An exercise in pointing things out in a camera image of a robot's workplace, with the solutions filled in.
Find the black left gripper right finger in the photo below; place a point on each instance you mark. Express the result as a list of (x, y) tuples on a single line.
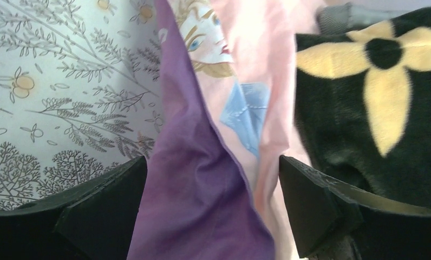
[(331, 219)]

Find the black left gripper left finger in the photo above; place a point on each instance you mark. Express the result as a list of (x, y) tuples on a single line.
[(93, 220)]

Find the pink pillow with princess print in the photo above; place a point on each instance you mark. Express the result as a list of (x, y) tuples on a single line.
[(228, 79)]

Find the black blanket with yellow flowers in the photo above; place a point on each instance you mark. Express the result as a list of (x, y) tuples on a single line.
[(363, 106)]

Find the floral patterned bed sheet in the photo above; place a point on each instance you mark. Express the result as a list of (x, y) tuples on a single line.
[(79, 93)]

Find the silver microphone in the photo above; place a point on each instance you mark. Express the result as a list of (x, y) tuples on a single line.
[(340, 19)]

